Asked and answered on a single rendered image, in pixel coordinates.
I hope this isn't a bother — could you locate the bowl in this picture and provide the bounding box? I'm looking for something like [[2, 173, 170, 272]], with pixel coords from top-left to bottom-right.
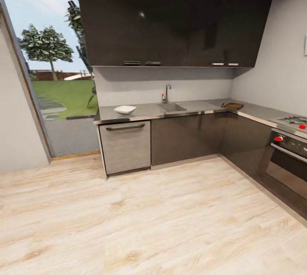
[[114, 106, 136, 115]]

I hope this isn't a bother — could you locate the cutting board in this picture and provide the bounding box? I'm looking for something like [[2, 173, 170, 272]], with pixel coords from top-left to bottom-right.
[[224, 102, 244, 110]]

